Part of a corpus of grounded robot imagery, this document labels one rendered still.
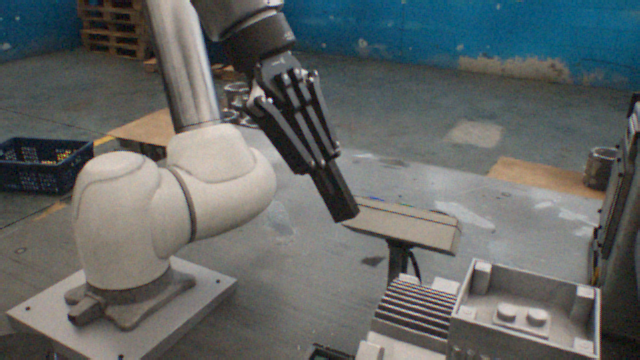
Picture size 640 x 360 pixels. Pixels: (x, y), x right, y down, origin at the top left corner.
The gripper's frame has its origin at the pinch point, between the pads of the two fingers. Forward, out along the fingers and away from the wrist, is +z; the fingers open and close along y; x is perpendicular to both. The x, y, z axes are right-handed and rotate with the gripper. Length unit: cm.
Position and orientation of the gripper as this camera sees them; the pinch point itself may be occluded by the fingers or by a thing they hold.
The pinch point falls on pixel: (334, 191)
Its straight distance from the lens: 58.1
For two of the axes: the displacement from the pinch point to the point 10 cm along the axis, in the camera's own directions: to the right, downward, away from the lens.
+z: 4.5, 8.7, 2.0
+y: 4.5, -4.1, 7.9
